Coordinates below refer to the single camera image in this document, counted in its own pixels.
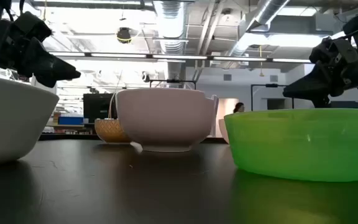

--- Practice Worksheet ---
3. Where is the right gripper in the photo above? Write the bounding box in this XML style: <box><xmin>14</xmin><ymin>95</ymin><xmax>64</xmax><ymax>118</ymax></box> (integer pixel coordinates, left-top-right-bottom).
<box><xmin>283</xmin><ymin>37</ymin><xmax>358</xmax><ymax>108</ymax></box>

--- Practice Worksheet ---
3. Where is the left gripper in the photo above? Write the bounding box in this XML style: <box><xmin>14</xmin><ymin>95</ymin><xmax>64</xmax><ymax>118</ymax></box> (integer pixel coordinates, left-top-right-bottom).
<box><xmin>0</xmin><ymin>11</ymin><xmax>82</xmax><ymax>88</ymax></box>

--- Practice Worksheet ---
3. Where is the translucent green plastic bowl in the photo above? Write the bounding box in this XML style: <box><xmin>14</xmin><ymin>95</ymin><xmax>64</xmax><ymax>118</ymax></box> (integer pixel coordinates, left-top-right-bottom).
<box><xmin>224</xmin><ymin>108</ymin><xmax>358</xmax><ymax>182</ymax></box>

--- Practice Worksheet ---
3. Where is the large white bowl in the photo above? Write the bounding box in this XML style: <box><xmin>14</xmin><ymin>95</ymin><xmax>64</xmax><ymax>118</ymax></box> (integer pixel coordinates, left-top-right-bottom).
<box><xmin>0</xmin><ymin>60</ymin><xmax>60</xmax><ymax>165</ymax></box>

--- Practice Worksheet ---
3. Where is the tan patterned small bowl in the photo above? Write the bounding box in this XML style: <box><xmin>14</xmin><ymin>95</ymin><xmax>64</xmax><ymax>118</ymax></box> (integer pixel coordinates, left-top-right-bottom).
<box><xmin>94</xmin><ymin>118</ymin><xmax>132</xmax><ymax>144</ymax></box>

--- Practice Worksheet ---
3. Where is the small white bowl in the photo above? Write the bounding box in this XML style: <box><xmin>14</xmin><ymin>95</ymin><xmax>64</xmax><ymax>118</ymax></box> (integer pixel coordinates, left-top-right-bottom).
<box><xmin>218</xmin><ymin>118</ymin><xmax>230</xmax><ymax>144</ymax></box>

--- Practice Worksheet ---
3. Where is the pink ceramic bowl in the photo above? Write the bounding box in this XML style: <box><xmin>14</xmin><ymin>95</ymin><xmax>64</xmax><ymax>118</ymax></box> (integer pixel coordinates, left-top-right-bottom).
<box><xmin>116</xmin><ymin>88</ymin><xmax>216</xmax><ymax>152</ymax></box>

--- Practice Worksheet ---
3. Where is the wide desk monitor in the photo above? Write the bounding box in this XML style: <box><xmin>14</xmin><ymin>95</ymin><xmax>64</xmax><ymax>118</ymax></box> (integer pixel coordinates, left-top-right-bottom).
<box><xmin>330</xmin><ymin>100</ymin><xmax>358</xmax><ymax>110</ymax></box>

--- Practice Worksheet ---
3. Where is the blue storage bin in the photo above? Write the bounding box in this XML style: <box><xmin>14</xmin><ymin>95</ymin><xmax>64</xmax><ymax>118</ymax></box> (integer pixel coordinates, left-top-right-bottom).
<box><xmin>58</xmin><ymin>116</ymin><xmax>85</xmax><ymax>126</ymax></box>

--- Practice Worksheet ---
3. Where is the black computer monitor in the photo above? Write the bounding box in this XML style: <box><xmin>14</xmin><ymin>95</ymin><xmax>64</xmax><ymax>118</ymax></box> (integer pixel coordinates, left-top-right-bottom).
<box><xmin>83</xmin><ymin>93</ymin><xmax>117</xmax><ymax>124</ymax></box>

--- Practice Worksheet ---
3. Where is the long ceiling light strip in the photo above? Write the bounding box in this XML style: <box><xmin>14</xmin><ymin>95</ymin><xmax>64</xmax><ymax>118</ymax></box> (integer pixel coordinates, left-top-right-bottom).
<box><xmin>48</xmin><ymin>51</ymin><xmax>312</xmax><ymax>64</ymax></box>

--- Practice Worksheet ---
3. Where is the tall black metal frame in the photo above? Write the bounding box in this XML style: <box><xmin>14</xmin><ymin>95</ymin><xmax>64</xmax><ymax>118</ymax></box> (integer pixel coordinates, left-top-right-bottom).
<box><xmin>250</xmin><ymin>83</ymin><xmax>295</xmax><ymax>111</ymax></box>

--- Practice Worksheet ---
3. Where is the thin white cord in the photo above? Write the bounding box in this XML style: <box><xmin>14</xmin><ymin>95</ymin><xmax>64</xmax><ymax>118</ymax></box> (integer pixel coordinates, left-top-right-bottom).
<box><xmin>108</xmin><ymin>70</ymin><xmax>123</xmax><ymax>119</ymax></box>

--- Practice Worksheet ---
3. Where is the black dome ceiling camera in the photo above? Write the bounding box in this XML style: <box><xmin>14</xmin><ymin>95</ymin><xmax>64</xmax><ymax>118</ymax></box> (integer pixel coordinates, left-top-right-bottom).
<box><xmin>116</xmin><ymin>27</ymin><xmax>132</xmax><ymax>45</ymax></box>

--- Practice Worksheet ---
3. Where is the smooth silver ceiling duct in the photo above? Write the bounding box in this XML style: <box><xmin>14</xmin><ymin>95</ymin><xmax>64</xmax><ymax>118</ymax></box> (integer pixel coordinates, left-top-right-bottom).
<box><xmin>227</xmin><ymin>0</ymin><xmax>291</xmax><ymax>57</ymax></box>

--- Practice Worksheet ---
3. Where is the low black metal frame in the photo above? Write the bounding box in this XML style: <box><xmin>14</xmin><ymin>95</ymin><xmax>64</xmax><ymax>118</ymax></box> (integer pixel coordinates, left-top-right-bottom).
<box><xmin>149</xmin><ymin>79</ymin><xmax>198</xmax><ymax>90</ymax></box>

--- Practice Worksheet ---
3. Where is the ribbed silver ceiling duct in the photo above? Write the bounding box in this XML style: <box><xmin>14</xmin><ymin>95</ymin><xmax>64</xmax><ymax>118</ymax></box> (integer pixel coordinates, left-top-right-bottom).
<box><xmin>152</xmin><ymin>0</ymin><xmax>187</xmax><ymax>80</ymax></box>

